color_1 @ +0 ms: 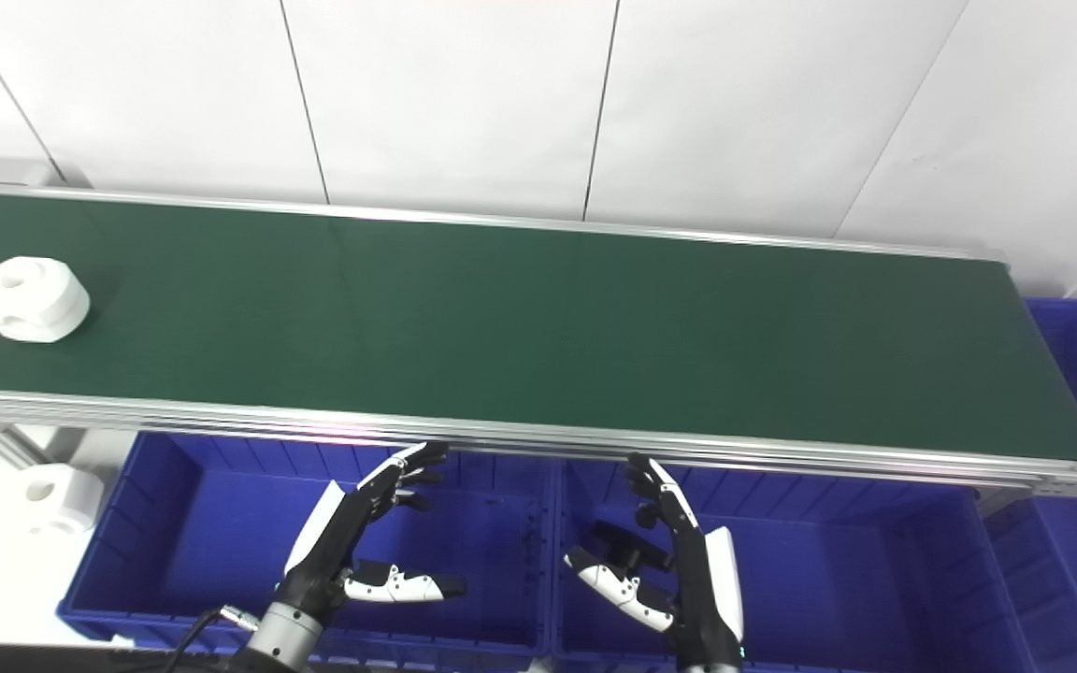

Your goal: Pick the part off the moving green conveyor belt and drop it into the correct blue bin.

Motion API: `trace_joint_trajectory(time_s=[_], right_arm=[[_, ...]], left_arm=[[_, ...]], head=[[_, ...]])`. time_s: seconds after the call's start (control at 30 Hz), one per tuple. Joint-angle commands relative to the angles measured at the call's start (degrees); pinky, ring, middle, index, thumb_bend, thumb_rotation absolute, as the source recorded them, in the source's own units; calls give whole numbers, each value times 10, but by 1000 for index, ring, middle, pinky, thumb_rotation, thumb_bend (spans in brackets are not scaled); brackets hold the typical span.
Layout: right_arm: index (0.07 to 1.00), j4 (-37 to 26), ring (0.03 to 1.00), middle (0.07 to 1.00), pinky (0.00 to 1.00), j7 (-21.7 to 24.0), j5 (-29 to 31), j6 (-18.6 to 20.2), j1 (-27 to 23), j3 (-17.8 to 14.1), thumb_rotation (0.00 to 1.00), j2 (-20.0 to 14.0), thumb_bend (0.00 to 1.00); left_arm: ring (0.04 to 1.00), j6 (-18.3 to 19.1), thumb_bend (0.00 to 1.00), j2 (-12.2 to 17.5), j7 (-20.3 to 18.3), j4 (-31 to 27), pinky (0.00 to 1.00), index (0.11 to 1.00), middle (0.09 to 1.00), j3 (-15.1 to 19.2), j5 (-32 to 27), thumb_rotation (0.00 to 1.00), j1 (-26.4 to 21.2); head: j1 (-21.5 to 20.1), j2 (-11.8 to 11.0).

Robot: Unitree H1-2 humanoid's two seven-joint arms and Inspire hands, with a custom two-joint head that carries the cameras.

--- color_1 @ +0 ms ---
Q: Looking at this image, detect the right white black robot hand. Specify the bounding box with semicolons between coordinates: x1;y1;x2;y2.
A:
564;453;745;669

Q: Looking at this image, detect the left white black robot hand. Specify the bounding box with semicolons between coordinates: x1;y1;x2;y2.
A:
277;442;467;629

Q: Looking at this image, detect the white plastic hexagonal part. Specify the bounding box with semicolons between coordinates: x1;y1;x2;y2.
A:
17;463;106;536
0;256;91;344

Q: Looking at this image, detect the green conveyor belt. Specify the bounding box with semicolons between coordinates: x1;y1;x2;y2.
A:
0;178;1077;501

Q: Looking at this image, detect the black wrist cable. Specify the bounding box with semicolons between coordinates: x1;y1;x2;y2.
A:
160;605;261;673

